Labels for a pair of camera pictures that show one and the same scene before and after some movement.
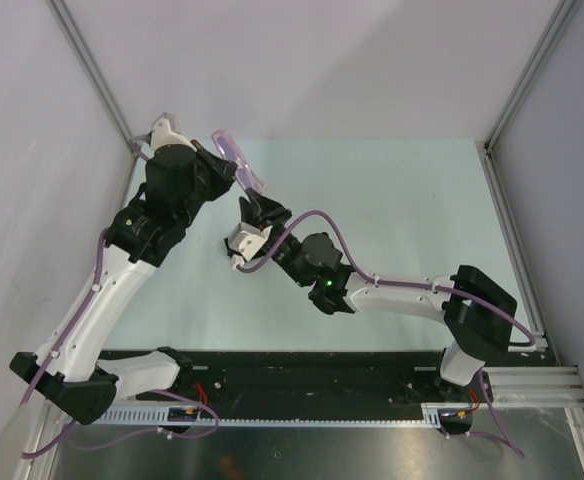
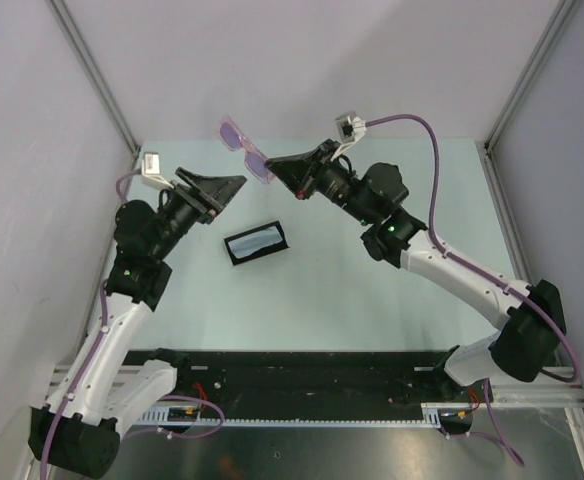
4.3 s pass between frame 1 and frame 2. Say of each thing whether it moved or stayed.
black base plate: stayed
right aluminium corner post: stayed
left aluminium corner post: stayed
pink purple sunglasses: moved
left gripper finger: moved
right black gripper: moved
